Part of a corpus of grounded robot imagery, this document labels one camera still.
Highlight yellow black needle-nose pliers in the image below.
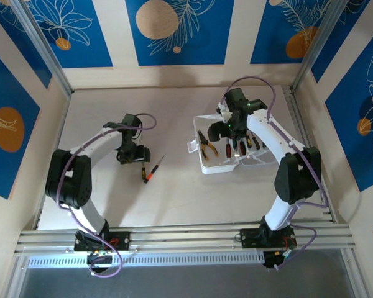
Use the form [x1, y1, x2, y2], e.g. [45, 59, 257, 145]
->
[197, 129, 219, 161]

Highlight orange handled precision screwdriver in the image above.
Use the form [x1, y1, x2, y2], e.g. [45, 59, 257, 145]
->
[144, 155, 167, 184]

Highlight clear plastic tool box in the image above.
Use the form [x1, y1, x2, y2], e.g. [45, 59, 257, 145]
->
[186, 114, 277, 174]

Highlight small circuit board connector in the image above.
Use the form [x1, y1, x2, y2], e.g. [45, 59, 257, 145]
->
[263, 248, 295, 269]
[86, 250, 115, 269]

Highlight grey metal panel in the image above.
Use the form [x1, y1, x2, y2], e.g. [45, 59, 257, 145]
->
[18, 266, 355, 298]

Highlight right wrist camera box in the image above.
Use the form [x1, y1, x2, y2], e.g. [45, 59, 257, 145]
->
[216, 101, 233, 124]

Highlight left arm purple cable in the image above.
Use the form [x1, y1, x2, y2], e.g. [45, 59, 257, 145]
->
[56, 113, 158, 278]

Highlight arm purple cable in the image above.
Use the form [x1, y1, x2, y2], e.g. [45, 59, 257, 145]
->
[223, 76, 330, 271]
[56, 113, 158, 278]

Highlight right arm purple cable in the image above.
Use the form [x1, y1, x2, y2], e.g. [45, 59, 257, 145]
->
[223, 76, 330, 271]

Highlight aluminium side rail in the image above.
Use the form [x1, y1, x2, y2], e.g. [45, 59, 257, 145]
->
[33, 89, 73, 231]
[281, 86, 337, 223]

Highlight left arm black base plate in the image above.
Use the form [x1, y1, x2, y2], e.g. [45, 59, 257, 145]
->
[73, 230, 132, 252]

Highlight aluminium rail frame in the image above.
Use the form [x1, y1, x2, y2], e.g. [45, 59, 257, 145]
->
[14, 220, 357, 257]

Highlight aluminium corner post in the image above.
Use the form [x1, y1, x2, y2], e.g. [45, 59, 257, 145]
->
[11, 0, 75, 96]
[293, 0, 351, 91]

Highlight perforated grey cable duct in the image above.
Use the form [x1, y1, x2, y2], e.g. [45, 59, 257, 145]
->
[27, 251, 265, 269]

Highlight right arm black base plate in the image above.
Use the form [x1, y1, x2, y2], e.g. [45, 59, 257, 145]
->
[239, 228, 298, 249]

